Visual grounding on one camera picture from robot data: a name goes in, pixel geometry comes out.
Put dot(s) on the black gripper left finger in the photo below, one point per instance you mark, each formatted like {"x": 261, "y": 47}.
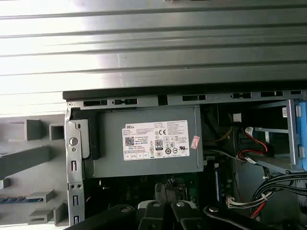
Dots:
{"x": 151, "y": 215}

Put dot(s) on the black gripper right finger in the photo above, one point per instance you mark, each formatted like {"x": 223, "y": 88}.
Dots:
{"x": 182, "y": 215}

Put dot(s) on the blue RAM stick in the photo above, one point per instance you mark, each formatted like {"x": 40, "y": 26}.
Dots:
{"x": 217, "y": 184}

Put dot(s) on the grey power supply white label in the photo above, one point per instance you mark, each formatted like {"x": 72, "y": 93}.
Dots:
{"x": 108, "y": 143}

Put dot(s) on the black open PC case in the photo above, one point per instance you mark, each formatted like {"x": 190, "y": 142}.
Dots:
{"x": 144, "y": 100}

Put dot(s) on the grey metal disk bay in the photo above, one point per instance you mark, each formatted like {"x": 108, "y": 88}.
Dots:
{"x": 291, "y": 134}

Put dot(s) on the grey parts rack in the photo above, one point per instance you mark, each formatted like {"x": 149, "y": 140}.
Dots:
{"x": 24, "y": 155}

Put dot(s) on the blue disk carrier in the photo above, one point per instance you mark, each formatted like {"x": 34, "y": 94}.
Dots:
{"x": 302, "y": 134}

